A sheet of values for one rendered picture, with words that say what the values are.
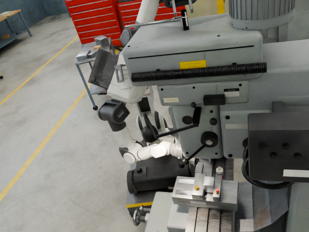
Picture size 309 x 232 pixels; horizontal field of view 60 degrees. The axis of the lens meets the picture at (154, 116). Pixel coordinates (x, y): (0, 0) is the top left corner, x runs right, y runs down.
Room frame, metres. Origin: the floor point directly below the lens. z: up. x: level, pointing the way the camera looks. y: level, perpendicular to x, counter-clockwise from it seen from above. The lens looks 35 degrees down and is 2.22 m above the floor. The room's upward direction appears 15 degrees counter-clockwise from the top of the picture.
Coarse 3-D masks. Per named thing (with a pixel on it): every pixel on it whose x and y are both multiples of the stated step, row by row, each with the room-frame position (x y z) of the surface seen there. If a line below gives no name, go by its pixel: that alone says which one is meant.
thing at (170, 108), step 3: (168, 108) 0.99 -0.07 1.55; (171, 108) 0.98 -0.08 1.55; (171, 111) 0.98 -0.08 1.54; (171, 114) 0.98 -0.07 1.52; (171, 117) 0.98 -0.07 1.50; (174, 117) 0.98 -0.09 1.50; (174, 120) 0.98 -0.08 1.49; (174, 123) 0.98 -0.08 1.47; (174, 126) 0.98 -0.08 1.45; (174, 129) 0.98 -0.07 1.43; (177, 135) 0.98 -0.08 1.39; (177, 138) 0.98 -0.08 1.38; (177, 141) 0.98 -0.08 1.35
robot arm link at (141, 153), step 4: (136, 144) 1.26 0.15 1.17; (140, 144) 1.26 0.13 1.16; (132, 148) 1.23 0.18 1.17; (136, 148) 1.23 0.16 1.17; (140, 148) 1.24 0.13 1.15; (144, 148) 1.18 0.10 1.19; (148, 148) 1.15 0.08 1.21; (132, 152) 1.20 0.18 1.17; (136, 152) 1.20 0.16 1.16; (140, 152) 1.18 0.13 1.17; (144, 152) 1.16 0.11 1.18; (148, 152) 1.14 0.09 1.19; (136, 156) 1.18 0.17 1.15; (140, 156) 1.17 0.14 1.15; (144, 156) 1.15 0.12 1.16; (148, 156) 1.14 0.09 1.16; (152, 156) 1.13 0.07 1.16; (136, 160) 1.18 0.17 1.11; (140, 160) 1.18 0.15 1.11
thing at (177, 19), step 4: (180, 16) 1.09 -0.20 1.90; (160, 20) 1.10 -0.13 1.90; (164, 20) 1.09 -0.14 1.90; (168, 20) 1.08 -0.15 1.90; (172, 20) 1.06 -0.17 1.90; (176, 20) 1.06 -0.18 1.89; (180, 20) 1.05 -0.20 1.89; (132, 24) 1.15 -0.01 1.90; (136, 24) 1.13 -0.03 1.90; (140, 24) 1.12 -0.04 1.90; (144, 24) 1.12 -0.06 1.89; (148, 24) 1.11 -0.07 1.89
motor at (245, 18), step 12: (240, 0) 0.81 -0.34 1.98; (252, 0) 0.78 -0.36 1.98; (264, 0) 0.76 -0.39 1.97; (276, 0) 0.76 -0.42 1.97; (288, 0) 0.77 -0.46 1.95; (240, 12) 0.81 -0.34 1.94; (252, 12) 0.78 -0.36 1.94; (264, 12) 0.76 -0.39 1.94; (276, 12) 0.76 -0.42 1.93; (288, 12) 0.77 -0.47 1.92; (240, 24) 0.81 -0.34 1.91; (252, 24) 0.78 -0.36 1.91; (264, 24) 0.76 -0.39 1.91; (276, 24) 0.75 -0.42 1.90
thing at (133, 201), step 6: (132, 168) 1.85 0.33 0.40; (138, 192) 1.55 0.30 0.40; (144, 192) 1.53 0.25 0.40; (150, 192) 1.52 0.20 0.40; (126, 198) 1.52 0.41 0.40; (132, 198) 1.51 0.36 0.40; (138, 198) 1.49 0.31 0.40; (144, 198) 1.47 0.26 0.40; (150, 198) 1.46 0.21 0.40; (126, 204) 1.46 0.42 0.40; (132, 204) 1.45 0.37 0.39; (138, 204) 1.44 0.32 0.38; (144, 204) 1.43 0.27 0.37; (150, 204) 1.43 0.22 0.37; (132, 210) 1.46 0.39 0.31; (132, 216) 1.46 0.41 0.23
